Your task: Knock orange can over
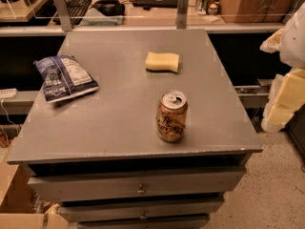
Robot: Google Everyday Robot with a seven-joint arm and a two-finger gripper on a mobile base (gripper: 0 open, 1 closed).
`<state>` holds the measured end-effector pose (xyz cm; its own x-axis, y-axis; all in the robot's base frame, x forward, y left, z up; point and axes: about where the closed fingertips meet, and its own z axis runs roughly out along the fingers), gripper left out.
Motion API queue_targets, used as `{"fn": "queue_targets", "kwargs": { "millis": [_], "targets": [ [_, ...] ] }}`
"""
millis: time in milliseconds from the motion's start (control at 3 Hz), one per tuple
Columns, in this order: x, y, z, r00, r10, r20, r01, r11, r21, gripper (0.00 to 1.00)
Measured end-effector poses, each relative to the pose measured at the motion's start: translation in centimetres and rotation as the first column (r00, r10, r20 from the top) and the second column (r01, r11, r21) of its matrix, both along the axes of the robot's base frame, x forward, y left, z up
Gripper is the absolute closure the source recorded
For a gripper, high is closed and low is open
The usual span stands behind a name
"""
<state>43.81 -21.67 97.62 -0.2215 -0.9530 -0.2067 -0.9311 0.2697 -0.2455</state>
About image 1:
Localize orange soda can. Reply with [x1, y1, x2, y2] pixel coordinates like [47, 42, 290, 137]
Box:
[156, 90, 188, 142]

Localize yellow sponge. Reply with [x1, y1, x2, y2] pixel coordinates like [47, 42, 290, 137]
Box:
[145, 52, 179, 73]

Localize grey drawer cabinet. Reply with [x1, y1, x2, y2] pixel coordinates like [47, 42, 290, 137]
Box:
[7, 29, 264, 229]

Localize blue chip bag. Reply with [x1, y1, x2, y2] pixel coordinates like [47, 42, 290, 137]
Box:
[34, 55, 99, 103]

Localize black laptop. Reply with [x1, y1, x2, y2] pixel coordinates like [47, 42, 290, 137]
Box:
[132, 0, 177, 8]

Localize black headphones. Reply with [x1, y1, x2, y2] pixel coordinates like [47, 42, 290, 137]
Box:
[92, 0, 125, 16]

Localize small jar on desk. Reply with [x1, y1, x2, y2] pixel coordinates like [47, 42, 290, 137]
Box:
[208, 4, 218, 15]

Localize middle grey drawer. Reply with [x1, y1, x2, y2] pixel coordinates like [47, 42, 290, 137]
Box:
[60, 196, 224, 222]

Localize grey drawer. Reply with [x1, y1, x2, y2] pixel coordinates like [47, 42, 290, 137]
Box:
[60, 196, 224, 222]
[77, 214, 209, 229]
[29, 167, 246, 202]

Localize bottom grey drawer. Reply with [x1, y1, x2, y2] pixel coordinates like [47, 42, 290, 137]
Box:
[77, 214, 209, 229]

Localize black keyboard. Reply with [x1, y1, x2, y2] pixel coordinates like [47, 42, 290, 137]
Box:
[58, 0, 92, 25]

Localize top grey drawer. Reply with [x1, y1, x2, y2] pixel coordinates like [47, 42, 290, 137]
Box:
[29, 167, 246, 202]

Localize yellow foam block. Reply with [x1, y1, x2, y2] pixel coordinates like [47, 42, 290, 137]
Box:
[261, 68, 305, 133]

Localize white power strip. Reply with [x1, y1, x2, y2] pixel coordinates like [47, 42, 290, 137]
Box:
[0, 88, 17, 99]

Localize cardboard box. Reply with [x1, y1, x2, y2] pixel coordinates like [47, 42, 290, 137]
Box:
[0, 204, 69, 229]

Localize right metal bracket post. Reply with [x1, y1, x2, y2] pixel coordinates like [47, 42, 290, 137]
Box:
[176, 0, 189, 29]

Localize metal bracket post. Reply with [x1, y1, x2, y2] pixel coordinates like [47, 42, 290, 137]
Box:
[176, 0, 189, 29]
[53, 0, 73, 31]

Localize left metal bracket post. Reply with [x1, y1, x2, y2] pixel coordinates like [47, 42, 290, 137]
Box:
[53, 0, 73, 31]

